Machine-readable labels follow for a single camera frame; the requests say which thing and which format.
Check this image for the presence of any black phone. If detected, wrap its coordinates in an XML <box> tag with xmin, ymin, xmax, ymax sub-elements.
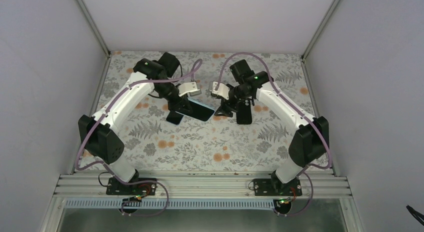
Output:
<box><xmin>165</xmin><ymin>110</ymin><xmax>184</xmax><ymax>126</ymax></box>

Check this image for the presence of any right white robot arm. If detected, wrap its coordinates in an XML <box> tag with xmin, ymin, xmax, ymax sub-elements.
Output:
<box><xmin>210</xmin><ymin>59</ymin><xmax>329</xmax><ymax>196</ymax></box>

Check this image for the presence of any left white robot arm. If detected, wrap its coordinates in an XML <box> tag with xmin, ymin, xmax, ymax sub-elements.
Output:
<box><xmin>77</xmin><ymin>52</ymin><xmax>202</xmax><ymax>195</ymax></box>

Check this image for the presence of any floral patterned table mat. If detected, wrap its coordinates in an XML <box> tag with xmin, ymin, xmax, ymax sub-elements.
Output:
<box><xmin>97</xmin><ymin>51</ymin><xmax>315</xmax><ymax>172</ymax></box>

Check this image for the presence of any black object at corner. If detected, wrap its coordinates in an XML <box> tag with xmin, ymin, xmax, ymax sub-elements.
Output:
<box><xmin>406</xmin><ymin>205</ymin><xmax>424</xmax><ymax>226</ymax></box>

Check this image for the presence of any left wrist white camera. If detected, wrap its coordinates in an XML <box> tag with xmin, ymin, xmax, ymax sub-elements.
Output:
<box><xmin>178</xmin><ymin>81</ymin><xmax>202</xmax><ymax>97</ymax></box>

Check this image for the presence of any wrist white camera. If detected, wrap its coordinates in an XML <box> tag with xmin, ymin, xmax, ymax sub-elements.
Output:
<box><xmin>209</xmin><ymin>81</ymin><xmax>230</xmax><ymax>100</ymax></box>
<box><xmin>178</xmin><ymin>81</ymin><xmax>202</xmax><ymax>97</ymax></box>

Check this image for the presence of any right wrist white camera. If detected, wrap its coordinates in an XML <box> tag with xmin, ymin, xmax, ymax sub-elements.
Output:
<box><xmin>209</xmin><ymin>81</ymin><xmax>230</xmax><ymax>100</ymax></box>

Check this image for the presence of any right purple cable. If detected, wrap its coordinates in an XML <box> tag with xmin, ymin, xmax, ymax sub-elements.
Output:
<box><xmin>214</xmin><ymin>52</ymin><xmax>333</xmax><ymax>217</ymax></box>

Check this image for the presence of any purple cable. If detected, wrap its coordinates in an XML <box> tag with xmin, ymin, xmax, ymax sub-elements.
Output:
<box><xmin>73</xmin><ymin>58</ymin><xmax>204</xmax><ymax>218</ymax></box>
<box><xmin>214</xmin><ymin>52</ymin><xmax>333</xmax><ymax>217</ymax></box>

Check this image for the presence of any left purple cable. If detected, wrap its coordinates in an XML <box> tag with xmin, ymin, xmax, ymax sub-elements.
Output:
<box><xmin>73</xmin><ymin>58</ymin><xmax>204</xmax><ymax>218</ymax></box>

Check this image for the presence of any aluminium front rail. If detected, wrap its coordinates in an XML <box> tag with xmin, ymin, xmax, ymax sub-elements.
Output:
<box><xmin>53</xmin><ymin>171</ymin><xmax>353</xmax><ymax>199</ymax></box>

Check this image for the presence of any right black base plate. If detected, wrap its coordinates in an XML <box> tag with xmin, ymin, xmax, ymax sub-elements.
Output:
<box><xmin>251</xmin><ymin>178</ymin><xmax>303</xmax><ymax>197</ymax></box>

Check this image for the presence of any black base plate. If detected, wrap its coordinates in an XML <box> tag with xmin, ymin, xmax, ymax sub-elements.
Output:
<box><xmin>105</xmin><ymin>177</ymin><xmax>157</xmax><ymax>197</ymax></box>
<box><xmin>251</xmin><ymin>178</ymin><xmax>303</xmax><ymax>197</ymax></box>

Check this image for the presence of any perforated grey cable tray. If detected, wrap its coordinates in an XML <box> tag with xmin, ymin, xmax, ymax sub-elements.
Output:
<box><xmin>64</xmin><ymin>198</ymin><xmax>275</xmax><ymax>210</ymax></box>

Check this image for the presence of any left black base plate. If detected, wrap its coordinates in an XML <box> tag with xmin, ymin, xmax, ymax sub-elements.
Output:
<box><xmin>105</xmin><ymin>177</ymin><xmax>157</xmax><ymax>197</ymax></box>

